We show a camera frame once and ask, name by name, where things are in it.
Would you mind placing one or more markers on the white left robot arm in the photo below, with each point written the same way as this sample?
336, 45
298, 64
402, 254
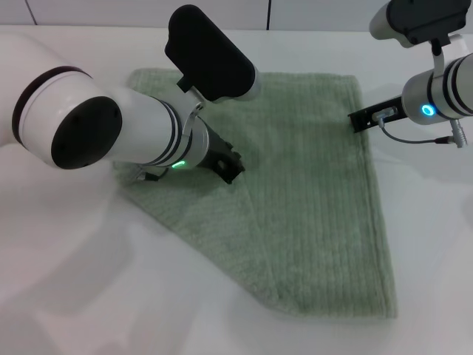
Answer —
140, 122

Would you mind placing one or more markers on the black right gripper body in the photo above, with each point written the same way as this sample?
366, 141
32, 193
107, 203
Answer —
373, 115

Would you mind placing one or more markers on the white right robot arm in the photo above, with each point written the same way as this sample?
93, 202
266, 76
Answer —
443, 92

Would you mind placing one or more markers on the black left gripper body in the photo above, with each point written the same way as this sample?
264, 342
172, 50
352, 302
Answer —
221, 155

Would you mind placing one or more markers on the black vertical wall strip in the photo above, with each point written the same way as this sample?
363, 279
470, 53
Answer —
268, 15

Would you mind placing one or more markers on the light green ribbed towel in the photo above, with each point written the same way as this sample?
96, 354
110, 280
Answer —
314, 207

